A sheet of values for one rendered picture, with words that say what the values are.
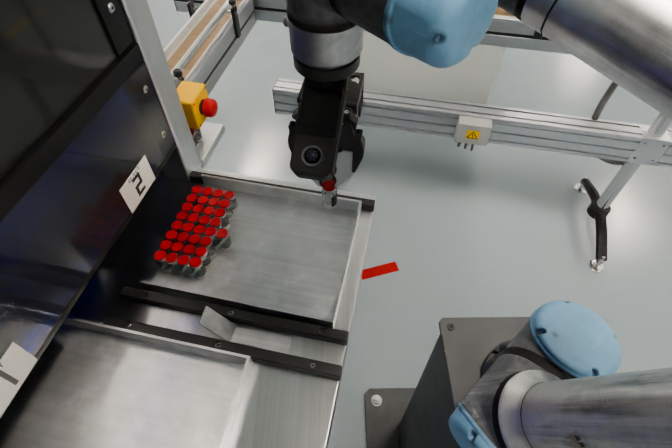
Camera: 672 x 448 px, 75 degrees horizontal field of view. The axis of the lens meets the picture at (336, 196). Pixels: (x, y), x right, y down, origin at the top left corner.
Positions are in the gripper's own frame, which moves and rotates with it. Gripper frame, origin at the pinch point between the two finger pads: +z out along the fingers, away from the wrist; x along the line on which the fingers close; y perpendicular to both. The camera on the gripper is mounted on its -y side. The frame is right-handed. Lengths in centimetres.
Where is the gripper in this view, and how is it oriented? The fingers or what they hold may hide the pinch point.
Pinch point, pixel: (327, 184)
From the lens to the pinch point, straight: 60.6
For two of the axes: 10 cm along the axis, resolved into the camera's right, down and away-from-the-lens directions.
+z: 0.1, 6.0, 8.0
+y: 1.8, -7.9, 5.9
